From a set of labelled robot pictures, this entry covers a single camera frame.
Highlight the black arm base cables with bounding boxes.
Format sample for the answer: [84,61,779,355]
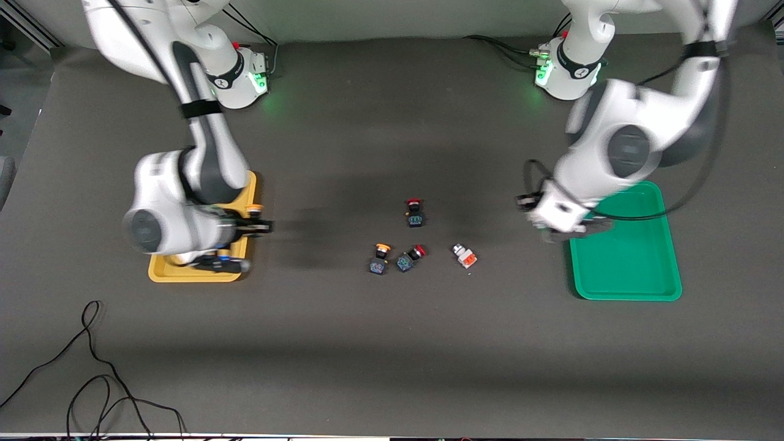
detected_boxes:
[220,6,279,78]
[464,12,573,68]

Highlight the black left arm base cables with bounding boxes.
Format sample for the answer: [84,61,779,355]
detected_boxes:
[464,12,573,68]

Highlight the green plastic tray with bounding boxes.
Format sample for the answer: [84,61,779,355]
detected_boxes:
[570,181,683,301]

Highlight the black right arm base cables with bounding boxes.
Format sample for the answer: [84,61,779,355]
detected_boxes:
[220,6,279,78]

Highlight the grey rounded object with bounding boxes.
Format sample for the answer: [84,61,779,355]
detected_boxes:
[0,156,16,210]

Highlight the yellow plastic tray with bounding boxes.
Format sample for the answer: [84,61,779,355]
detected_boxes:
[148,170,258,283]

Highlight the loose thin black cable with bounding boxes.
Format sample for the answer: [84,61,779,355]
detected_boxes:
[0,300,186,441]

